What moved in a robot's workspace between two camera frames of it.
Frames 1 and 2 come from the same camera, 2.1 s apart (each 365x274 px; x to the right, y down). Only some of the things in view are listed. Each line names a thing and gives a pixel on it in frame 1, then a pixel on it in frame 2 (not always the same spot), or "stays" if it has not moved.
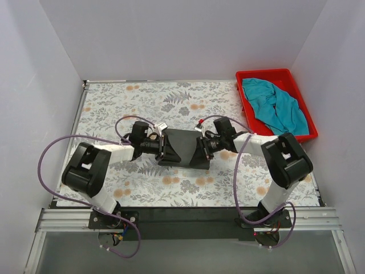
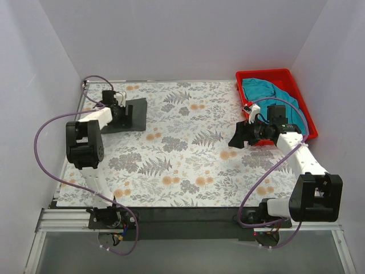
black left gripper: x=163 y=145 -> x=128 y=111
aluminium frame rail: x=72 y=221 stays
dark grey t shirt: x=183 y=149 -> x=139 y=117
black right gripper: x=202 y=146 -> x=246 y=132
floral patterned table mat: x=108 y=113 stays
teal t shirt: x=276 y=107 stays
